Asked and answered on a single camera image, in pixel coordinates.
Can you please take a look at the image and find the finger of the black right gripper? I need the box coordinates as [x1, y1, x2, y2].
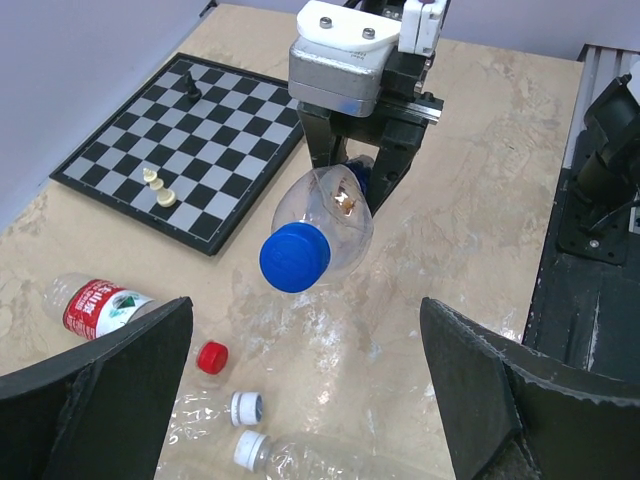
[297, 102, 345, 169]
[367, 124, 425, 215]

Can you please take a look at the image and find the red label clear bottle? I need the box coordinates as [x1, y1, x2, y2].
[42, 272, 230, 376]

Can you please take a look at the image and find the black base frame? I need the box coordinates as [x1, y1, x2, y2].
[523, 45, 639, 383]

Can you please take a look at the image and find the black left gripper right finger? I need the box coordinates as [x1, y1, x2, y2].
[420, 297, 639, 479]

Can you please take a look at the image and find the long clear crushed bottle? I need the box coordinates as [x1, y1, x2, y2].
[233, 430, 403, 479]

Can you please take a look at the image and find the black white chessboard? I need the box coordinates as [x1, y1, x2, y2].
[50, 53, 303, 256]

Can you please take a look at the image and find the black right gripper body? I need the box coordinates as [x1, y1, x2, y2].
[297, 49, 445, 151]

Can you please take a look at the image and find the white chess piece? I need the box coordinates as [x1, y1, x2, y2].
[143, 168, 177, 208]

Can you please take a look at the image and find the black chess piece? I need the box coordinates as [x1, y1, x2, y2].
[183, 71, 202, 104]

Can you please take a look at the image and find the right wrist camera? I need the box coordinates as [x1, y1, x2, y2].
[288, 1, 401, 118]

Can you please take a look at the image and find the blue cap Pepsi bottle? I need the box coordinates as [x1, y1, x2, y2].
[259, 155, 374, 293]

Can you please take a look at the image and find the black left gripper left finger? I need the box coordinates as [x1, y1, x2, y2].
[1, 297, 193, 479]

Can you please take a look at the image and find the clear bottle white cap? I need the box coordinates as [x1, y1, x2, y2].
[166, 388, 263, 446]

